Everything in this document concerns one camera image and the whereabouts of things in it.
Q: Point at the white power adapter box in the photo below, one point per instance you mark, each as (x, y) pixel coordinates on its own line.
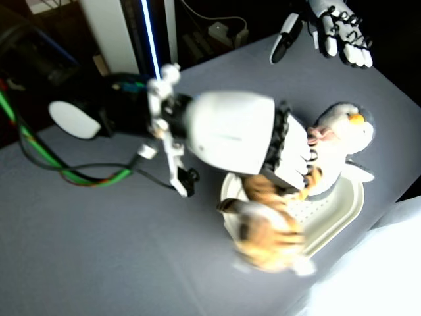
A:
(227, 34)

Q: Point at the brown cardboard piece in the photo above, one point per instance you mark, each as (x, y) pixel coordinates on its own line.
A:
(102, 64)

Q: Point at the white pillar with blue light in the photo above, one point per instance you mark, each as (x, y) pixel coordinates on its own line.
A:
(112, 33)

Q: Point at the grey white penguin plush toy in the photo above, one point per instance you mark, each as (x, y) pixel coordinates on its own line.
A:
(342, 145)

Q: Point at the grey table cloth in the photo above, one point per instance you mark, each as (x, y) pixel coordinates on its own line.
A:
(115, 250)

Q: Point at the striped tiger plush toy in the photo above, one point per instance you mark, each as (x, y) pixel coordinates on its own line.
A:
(263, 233)

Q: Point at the bright white sheet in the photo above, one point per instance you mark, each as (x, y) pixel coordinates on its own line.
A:
(378, 270)

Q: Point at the white plastic perforated tray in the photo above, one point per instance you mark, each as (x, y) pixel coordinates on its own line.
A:
(332, 214)

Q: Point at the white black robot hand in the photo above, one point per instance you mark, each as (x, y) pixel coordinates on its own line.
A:
(230, 131)
(342, 29)

